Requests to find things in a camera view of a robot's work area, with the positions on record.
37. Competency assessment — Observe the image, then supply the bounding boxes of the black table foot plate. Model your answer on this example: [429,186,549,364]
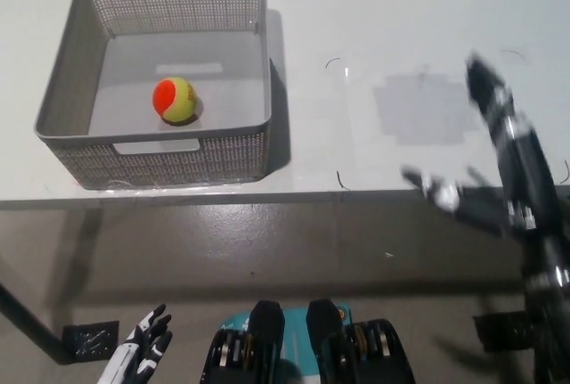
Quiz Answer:
[472,311,532,352]
[61,320,120,364]

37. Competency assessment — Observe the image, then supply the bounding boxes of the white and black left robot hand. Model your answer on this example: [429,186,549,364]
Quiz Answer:
[97,303,174,384]

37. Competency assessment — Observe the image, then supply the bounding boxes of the grey perforated plastic basket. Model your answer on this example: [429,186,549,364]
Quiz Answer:
[34,0,273,190]

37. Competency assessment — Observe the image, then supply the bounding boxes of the black metal table leg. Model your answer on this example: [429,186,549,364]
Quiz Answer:
[0,281,68,364]

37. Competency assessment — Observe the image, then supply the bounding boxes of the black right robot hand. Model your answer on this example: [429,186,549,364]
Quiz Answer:
[400,50,561,242]

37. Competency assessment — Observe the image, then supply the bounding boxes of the yellow and orange tennis ball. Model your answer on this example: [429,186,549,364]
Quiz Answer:
[152,77,201,125]

